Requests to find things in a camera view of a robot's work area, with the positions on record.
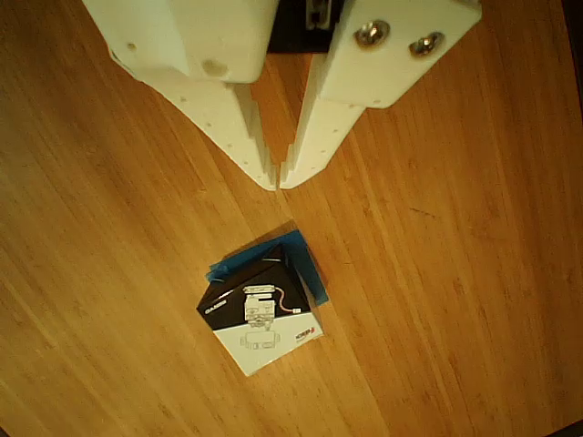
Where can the black and white cardboard box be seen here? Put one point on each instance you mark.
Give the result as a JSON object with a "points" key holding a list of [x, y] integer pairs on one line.
{"points": [[259, 318]]}

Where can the blue tape square target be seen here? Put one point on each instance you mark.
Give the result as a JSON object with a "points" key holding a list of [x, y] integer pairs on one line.
{"points": [[309, 268]]}

